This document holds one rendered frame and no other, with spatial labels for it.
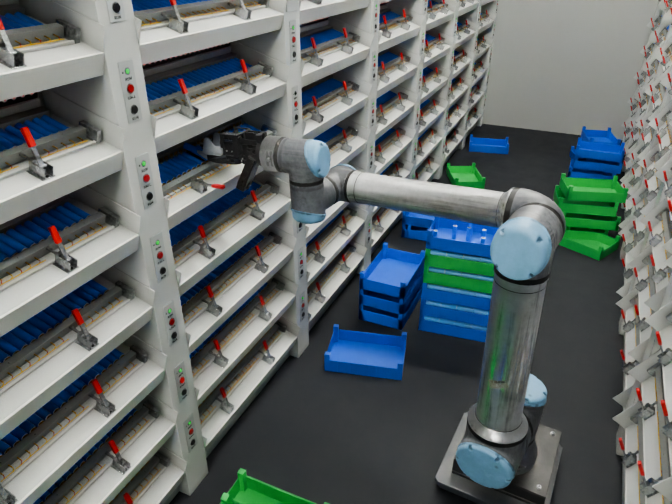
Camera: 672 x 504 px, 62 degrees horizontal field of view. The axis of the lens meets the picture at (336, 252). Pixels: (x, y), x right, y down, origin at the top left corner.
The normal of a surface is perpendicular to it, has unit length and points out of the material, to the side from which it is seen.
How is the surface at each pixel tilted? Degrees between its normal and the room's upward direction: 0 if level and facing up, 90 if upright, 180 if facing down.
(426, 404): 0
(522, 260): 83
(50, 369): 18
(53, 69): 108
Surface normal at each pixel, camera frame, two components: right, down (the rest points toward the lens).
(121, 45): 0.91, 0.20
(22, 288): 0.28, -0.77
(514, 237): -0.55, 0.30
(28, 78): 0.87, 0.46
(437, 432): 0.00, -0.87
